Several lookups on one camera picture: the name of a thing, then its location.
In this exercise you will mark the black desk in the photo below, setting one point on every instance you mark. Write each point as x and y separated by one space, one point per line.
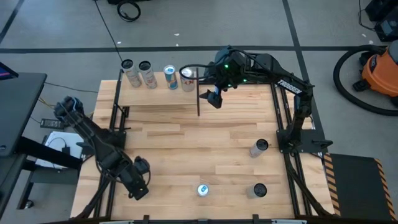
18 109

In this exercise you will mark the white Celsius can red print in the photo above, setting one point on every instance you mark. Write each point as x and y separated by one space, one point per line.
149 79
256 151

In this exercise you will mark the blue silver Red Bull can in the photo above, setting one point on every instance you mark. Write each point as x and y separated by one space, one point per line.
171 79
202 190

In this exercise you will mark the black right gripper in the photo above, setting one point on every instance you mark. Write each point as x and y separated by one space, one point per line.
231 70

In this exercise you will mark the orange shop vacuum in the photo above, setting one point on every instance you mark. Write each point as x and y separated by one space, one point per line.
379 74
336 77

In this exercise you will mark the white paper box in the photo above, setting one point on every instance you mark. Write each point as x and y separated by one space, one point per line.
54 141

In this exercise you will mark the silver Diet Coke can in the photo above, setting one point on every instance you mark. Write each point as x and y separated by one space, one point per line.
187 82

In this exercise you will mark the black aluminium table frame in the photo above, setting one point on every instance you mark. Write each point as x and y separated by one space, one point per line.
297 193

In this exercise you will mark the white Celsius can yellow band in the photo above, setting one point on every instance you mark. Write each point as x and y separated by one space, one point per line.
255 191

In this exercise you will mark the white Celsius can orange print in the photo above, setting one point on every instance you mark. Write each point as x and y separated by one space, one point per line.
133 77

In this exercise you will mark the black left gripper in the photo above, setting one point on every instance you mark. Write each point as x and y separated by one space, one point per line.
133 180

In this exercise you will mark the black equipment case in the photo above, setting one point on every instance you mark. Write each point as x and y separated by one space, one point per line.
382 7
387 29

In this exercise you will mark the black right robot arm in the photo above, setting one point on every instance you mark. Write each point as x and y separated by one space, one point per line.
290 87

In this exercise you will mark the black hazard striped floor mat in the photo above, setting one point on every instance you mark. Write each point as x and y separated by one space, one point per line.
357 186

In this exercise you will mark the wooden shelf black metal frame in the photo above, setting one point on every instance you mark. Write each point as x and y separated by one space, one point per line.
149 96

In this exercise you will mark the laptop screen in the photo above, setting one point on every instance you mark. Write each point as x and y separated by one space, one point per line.
6 73

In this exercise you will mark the black power adapter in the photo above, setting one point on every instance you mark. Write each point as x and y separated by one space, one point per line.
51 123

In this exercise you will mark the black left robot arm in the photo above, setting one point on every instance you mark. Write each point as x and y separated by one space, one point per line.
90 130

